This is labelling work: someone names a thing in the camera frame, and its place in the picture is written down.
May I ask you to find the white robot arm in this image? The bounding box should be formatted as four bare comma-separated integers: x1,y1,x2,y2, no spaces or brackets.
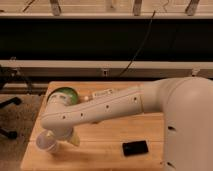
41,77,213,171

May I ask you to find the green ceramic bowl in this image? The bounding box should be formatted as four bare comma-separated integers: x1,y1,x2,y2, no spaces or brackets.
47,87,79,104

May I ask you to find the black smartphone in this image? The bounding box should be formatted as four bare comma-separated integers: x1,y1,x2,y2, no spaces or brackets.
122,140,149,156

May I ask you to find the black office chair base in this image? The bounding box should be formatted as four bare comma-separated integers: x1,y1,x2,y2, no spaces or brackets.
0,65,33,140

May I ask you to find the black hanging cable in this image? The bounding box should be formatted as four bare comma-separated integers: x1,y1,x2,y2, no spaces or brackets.
118,9,157,78

